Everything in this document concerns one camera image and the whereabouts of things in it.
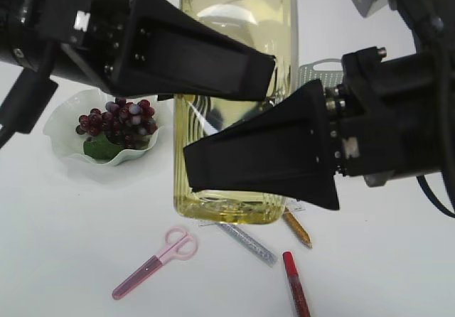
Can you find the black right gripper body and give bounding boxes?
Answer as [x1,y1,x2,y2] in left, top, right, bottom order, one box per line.
[331,48,442,187]

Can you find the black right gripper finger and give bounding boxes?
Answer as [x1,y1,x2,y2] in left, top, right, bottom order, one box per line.
[183,80,340,210]

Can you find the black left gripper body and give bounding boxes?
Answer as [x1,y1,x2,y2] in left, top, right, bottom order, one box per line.
[1,0,134,97]

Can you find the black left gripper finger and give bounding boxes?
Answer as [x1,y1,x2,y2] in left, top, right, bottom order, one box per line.
[117,0,275,101]

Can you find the purple grape bunch with leaves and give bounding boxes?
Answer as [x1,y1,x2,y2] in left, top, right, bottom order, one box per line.
[75,97,158,161]

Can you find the yellow tea drink bottle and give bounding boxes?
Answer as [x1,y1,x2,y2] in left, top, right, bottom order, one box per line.
[173,0,298,225]

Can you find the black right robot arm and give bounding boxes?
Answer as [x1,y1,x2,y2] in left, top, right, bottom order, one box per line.
[183,0,454,217]

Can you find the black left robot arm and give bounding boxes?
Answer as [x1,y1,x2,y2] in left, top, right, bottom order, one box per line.
[1,0,275,143]

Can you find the clear plastic ruler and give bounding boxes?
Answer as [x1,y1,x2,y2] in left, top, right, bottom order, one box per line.
[286,199,306,213]

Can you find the green plastic woven basket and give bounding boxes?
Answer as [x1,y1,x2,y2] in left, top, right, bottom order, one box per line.
[297,58,343,87]

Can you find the gold glitter pen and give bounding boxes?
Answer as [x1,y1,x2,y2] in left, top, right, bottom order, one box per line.
[282,208,313,249]

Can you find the silver glitter pen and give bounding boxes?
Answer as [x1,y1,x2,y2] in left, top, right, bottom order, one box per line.
[217,223,277,267]

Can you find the pale green wavy plate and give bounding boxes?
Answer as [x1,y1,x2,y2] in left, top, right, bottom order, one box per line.
[43,89,173,166]

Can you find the red glitter pen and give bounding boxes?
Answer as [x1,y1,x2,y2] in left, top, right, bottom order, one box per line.
[282,252,311,317]

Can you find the pink scissors with cover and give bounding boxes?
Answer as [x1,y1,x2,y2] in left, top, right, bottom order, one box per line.
[111,226,198,301]

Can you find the black cable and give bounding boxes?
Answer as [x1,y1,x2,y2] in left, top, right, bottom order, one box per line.
[416,173,455,220]

